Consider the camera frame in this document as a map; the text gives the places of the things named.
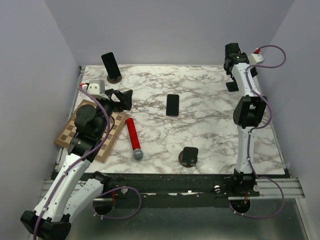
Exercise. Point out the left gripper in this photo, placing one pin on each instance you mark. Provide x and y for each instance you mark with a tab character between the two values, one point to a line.
125	98

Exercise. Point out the black phone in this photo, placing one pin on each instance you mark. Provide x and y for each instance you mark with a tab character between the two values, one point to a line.
111	65

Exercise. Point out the purple-edged phone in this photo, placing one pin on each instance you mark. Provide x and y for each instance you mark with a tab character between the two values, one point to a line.
172	105

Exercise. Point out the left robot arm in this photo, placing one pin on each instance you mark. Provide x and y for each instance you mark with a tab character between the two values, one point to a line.
93	128

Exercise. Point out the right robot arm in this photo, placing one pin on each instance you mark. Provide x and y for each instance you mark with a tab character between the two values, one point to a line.
247	115

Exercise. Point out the round stand back left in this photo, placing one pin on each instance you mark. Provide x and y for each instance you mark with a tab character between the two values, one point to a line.
114	80

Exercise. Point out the round stand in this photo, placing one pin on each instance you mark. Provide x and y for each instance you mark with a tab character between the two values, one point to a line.
114	80
188	157

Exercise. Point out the round stand front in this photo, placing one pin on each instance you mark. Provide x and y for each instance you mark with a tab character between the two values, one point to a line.
188	157

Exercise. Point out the black stand back right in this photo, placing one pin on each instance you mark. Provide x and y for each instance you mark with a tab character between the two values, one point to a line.
232	86

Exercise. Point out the red glitter microphone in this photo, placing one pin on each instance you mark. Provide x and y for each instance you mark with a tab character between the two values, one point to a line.
137	152

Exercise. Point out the wooden chessboard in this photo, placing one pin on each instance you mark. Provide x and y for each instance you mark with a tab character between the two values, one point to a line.
117	123

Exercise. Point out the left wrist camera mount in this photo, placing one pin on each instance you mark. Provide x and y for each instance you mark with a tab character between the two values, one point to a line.
94	87

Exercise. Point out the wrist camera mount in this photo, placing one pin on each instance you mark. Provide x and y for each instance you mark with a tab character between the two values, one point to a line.
94	87
256	57

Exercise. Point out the black base frame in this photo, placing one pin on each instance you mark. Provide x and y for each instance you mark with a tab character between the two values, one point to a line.
177	190

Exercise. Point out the aluminium rail left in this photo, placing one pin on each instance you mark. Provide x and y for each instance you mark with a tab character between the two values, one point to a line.
56	197

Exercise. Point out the aluminium rail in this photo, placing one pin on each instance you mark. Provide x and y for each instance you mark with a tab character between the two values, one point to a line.
56	197
290	187

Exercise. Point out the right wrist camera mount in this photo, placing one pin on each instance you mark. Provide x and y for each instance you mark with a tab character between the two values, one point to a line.
256	57

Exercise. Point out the aluminium rail right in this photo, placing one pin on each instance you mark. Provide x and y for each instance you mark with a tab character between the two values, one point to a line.
290	187

